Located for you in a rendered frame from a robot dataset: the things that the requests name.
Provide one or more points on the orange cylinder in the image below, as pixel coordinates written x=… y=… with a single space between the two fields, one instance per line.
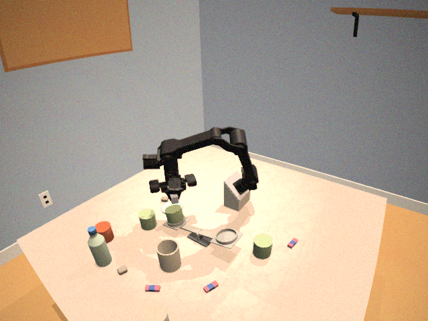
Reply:
x=104 y=229

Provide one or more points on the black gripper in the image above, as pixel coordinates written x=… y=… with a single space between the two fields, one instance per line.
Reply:
x=155 y=185

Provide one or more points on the beige cup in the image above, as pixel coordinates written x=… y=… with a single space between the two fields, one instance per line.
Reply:
x=155 y=312

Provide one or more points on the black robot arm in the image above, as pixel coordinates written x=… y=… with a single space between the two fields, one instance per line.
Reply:
x=172 y=149

